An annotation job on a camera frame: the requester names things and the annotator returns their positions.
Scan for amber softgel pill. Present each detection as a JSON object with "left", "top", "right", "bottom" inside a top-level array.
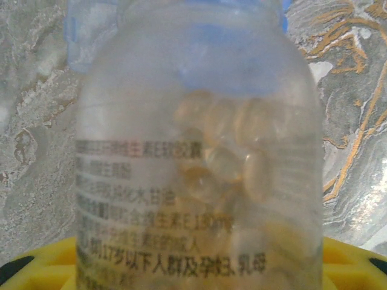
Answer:
[
  {"left": 184, "top": 166, "right": 221, "bottom": 202},
  {"left": 235, "top": 98, "right": 282, "bottom": 152},
  {"left": 241, "top": 150, "right": 282, "bottom": 203},
  {"left": 175, "top": 90, "right": 212, "bottom": 127},
  {"left": 204, "top": 99, "right": 239, "bottom": 149}
]

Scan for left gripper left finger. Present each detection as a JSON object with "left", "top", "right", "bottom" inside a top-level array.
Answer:
[{"left": 0, "top": 236, "right": 80, "bottom": 290}]

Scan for clear bottle blue cap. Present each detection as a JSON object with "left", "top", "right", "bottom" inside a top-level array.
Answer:
[{"left": 63, "top": 0, "right": 288, "bottom": 96}]

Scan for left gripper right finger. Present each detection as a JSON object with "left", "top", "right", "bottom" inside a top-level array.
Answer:
[{"left": 322, "top": 236, "right": 387, "bottom": 290}]

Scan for clear bottle amber pills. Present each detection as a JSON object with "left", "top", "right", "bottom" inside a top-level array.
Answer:
[{"left": 74, "top": 0, "right": 324, "bottom": 290}]

